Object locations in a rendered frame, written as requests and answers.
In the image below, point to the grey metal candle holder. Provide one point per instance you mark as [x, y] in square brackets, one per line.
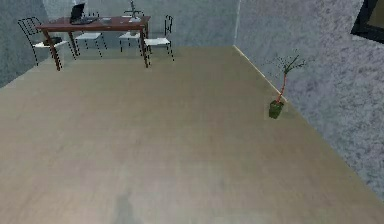
[133, 13]

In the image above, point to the house plant in green pot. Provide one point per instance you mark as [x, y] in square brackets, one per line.
[276, 108]

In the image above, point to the black open laptop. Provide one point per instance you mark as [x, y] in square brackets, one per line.
[78, 15]

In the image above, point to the dark red wooden table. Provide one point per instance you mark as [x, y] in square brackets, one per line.
[100, 24]

